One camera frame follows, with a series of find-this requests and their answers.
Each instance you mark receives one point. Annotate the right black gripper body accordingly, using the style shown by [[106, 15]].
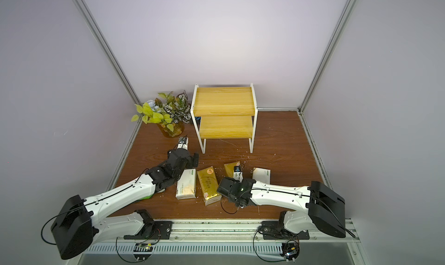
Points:
[[225, 187]]

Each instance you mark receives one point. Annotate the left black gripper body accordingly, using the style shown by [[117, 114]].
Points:
[[189, 163]]

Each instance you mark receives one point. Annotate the gold tissue pack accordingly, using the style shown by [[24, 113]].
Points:
[[209, 184], [229, 168]]

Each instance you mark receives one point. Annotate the white tissue pack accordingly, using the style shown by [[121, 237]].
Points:
[[186, 185], [261, 175]]

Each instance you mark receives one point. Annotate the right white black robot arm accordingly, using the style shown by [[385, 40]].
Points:
[[308, 207]]

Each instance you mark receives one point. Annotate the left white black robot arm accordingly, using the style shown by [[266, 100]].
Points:
[[84, 222]]

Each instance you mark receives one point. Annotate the blue object behind shelf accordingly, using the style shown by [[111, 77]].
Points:
[[197, 120]]

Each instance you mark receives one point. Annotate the potted plant in glass vase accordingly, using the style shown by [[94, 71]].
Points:
[[169, 112]]

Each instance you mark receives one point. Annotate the right controller board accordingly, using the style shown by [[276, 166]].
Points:
[[291, 250]]

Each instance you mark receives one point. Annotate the controller board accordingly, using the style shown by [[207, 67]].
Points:
[[291, 250], [142, 251]]

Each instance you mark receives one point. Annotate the left controller board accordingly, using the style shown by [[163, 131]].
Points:
[[142, 251]]

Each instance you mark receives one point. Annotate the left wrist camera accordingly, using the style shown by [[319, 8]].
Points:
[[182, 143]]

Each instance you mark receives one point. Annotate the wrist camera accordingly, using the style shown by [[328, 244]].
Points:
[[238, 174], [182, 143]]

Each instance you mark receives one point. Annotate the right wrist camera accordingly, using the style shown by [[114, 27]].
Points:
[[238, 174]]

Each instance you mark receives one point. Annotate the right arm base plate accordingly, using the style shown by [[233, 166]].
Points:
[[273, 230]]

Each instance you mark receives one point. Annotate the aluminium rail frame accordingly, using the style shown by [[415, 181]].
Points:
[[225, 242]]

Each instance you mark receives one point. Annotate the wooden two-tier shelf white frame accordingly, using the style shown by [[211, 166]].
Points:
[[227, 112]]

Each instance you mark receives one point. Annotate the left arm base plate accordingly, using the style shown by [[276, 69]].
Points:
[[157, 230]]

